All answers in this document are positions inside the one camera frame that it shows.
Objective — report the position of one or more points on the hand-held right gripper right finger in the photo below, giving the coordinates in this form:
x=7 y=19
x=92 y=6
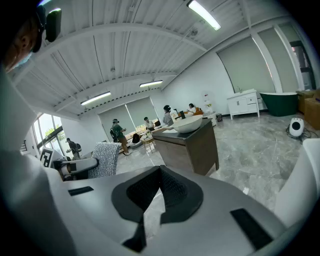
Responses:
x=212 y=220

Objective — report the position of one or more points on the dark sink cabinet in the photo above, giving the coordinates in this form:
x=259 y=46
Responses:
x=190 y=155

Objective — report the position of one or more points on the brown cardboard box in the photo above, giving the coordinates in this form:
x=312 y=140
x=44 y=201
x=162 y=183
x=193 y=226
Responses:
x=301 y=97
x=312 y=112

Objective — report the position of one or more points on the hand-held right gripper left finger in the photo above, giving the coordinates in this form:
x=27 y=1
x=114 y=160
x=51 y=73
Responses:
x=95 y=212

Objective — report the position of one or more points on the round ceiling fixture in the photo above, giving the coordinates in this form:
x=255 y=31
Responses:
x=194 y=32

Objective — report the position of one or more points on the white display stand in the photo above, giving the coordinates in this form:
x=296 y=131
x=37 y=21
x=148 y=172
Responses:
x=207 y=102

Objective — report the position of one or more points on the chrome vanity faucet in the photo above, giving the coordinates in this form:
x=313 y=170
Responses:
x=238 y=89

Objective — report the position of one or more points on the black head-worn camera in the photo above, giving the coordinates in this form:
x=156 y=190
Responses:
x=53 y=25

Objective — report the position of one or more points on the round white side table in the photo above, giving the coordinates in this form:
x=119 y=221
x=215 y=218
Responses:
x=211 y=117

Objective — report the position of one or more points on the white round appliance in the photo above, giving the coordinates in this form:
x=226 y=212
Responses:
x=296 y=126

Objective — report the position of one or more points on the black backpack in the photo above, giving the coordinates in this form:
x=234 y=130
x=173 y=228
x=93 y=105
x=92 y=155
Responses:
x=113 y=132

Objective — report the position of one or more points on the grey roller blind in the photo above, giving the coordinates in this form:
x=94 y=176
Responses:
x=112 y=115
x=245 y=67
x=142 y=110
x=280 y=57

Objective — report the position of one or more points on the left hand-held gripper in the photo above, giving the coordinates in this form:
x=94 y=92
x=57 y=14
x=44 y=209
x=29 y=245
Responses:
x=48 y=156

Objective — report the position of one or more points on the light blue face mask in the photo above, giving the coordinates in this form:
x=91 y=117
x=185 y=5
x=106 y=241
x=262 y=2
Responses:
x=23 y=60

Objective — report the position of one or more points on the black faucet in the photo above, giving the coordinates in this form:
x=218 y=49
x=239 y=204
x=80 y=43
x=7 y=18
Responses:
x=175 y=112

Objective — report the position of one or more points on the orange sofa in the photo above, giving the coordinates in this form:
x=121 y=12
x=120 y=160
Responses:
x=198 y=112

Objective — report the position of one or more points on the person's torso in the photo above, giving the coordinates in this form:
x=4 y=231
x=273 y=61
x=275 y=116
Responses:
x=25 y=175

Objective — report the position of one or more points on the light wooden table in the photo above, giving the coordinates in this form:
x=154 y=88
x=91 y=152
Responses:
x=147 y=140

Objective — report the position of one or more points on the glass window wall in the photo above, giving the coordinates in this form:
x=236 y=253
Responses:
x=47 y=125

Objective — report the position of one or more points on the black waste bin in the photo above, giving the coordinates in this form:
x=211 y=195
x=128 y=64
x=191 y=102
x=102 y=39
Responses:
x=219 y=117

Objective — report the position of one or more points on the dark green bathtub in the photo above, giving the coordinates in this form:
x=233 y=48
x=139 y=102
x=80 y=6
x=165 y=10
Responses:
x=280 y=105

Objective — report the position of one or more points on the silver scouring sponge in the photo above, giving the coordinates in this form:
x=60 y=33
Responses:
x=105 y=160

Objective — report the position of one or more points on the white vanity cabinet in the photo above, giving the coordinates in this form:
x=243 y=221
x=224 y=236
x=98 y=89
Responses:
x=240 y=105

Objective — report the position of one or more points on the long ceiling lamp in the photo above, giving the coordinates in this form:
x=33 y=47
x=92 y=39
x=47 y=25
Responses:
x=205 y=15
x=151 y=83
x=96 y=98

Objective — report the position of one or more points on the person's head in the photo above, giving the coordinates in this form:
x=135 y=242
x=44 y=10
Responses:
x=22 y=42

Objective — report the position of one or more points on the dark glass window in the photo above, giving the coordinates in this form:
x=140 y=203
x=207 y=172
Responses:
x=303 y=72

